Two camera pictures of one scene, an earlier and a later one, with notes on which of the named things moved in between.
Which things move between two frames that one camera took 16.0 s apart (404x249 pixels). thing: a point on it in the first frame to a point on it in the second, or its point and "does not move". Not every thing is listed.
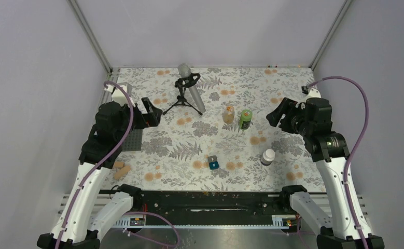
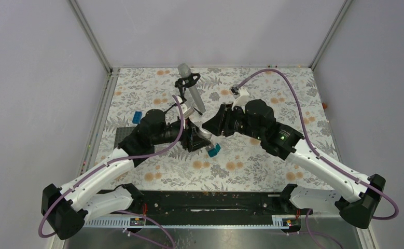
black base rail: [208, 204] does not move
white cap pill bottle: [267, 157] to [205, 134]
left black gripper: [152, 118] to [191, 140]
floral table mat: [214, 135] does not move
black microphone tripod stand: [182, 83] does not move
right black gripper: [288, 107] to [221, 121]
